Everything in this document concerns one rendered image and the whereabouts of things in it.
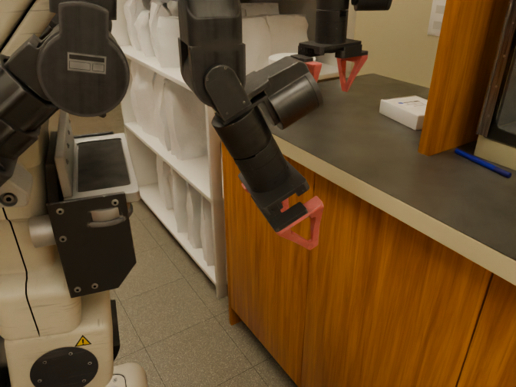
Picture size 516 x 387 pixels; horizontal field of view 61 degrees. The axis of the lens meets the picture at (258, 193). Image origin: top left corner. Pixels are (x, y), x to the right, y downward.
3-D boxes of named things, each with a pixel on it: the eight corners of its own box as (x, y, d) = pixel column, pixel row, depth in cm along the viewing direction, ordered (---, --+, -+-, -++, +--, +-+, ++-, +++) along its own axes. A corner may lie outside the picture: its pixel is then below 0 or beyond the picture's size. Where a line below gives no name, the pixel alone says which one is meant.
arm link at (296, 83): (181, 60, 51) (198, 77, 43) (264, 8, 51) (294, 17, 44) (229, 140, 57) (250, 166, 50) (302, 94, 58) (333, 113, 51)
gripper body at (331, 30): (362, 51, 81) (365, 8, 78) (321, 57, 76) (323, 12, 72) (336, 47, 86) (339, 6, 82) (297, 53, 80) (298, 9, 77)
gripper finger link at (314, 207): (318, 215, 62) (292, 166, 57) (342, 242, 56) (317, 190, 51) (278, 241, 62) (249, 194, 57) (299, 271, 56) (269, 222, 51)
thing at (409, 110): (412, 107, 128) (415, 94, 126) (452, 125, 115) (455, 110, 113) (378, 112, 124) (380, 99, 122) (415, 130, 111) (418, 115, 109)
